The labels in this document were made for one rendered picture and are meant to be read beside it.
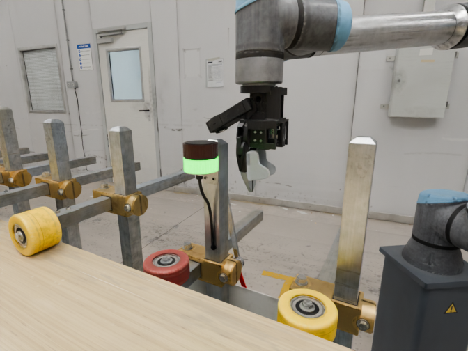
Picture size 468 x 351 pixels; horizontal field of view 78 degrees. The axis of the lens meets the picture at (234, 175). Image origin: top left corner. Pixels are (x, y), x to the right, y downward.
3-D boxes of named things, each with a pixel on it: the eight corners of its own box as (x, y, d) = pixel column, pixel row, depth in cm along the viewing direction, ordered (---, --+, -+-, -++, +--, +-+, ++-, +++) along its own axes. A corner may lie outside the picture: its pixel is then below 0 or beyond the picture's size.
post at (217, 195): (216, 342, 67) (212, 137, 55) (229, 349, 65) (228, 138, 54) (207, 354, 64) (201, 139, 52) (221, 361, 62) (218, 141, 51)
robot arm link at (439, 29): (464, 8, 87) (256, 19, 71) (512, -6, 76) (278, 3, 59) (459, 49, 90) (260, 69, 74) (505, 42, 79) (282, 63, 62)
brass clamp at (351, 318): (296, 294, 55) (297, 271, 54) (373, 318, 49) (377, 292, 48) (286, 314, 50) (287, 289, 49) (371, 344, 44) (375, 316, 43)
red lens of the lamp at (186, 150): (196, 151, 53) (196, 139, 53) (224, 154, 51) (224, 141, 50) (175, 157, 48) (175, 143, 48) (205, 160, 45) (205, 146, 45)
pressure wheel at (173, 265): (167, 294, 59) (164, 242, 56) (200, 306, 55) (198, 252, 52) (138, 319, 52) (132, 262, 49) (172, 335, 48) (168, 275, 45)
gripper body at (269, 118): (274, 153, 52) (276, 84, 49) (233, 150, 56) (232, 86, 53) (287, 147, 59) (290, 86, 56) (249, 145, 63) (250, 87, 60)
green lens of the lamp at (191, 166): (197, 164, 54) (196, 153, 53) (224, 168, 51) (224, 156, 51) (176, 171, 49) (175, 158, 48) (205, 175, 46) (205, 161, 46)
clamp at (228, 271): (189, 261, 66) (189, 241, 65) (242, 277, 60) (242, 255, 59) (173, 274, 62) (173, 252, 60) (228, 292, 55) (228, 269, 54)
